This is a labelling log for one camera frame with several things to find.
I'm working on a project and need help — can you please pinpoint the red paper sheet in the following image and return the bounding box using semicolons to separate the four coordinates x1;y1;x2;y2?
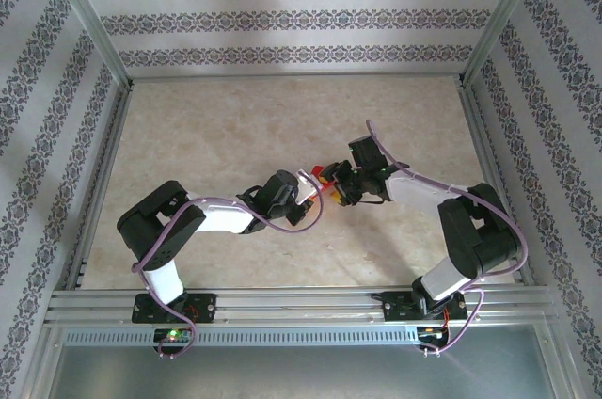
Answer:
311;163;336;196

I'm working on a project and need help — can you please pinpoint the grey metal panel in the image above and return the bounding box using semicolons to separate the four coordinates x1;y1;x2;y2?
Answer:
44;344;563;399

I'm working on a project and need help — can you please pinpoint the small electronics board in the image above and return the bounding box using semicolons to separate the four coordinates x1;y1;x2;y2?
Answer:
417;325;452;348
152;327;195;349

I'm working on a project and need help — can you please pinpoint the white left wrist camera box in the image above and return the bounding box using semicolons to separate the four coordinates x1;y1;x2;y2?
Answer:
295;168;322;205

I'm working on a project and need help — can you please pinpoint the wide aluminium mounting rail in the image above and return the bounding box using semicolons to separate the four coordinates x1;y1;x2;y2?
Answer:
44;286;556;326

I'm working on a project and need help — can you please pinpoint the aluminium frame rail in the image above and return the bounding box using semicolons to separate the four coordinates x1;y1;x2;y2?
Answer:
65;81;136;291
127;72;467;86
455;78;535;286

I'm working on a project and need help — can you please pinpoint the slotted grey cable duct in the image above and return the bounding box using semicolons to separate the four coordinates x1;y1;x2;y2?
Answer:
63;326;420;347

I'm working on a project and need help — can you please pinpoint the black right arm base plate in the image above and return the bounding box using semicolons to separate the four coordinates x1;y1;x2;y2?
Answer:
383;290;469;324

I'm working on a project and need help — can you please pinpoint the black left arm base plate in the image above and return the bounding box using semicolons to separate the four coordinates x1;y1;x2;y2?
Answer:
131;293;218;325

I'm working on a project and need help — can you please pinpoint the aluminium frame post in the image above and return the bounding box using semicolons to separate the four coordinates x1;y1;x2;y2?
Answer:
40;0;132;85
461;0;551;83

